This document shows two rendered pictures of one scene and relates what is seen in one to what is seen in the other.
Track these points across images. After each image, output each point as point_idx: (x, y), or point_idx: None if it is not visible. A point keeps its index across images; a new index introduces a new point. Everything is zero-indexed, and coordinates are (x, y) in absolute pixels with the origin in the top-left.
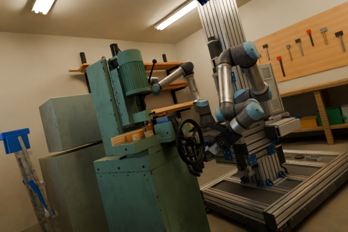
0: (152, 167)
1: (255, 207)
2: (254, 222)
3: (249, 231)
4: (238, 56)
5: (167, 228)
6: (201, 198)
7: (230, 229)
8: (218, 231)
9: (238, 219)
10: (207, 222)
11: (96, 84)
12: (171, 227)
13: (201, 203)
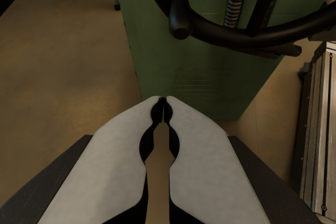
0: None
1: (319, 191)
2: (297, 183)
3: (291, 166)
4: None
5: (141, 73)
6: (265, 78)
7: (280, 132)
8: (267, 115)
9: (297, 144)
10: (245, 104)
11: None
12: (152, 76)
13: (257, 83)
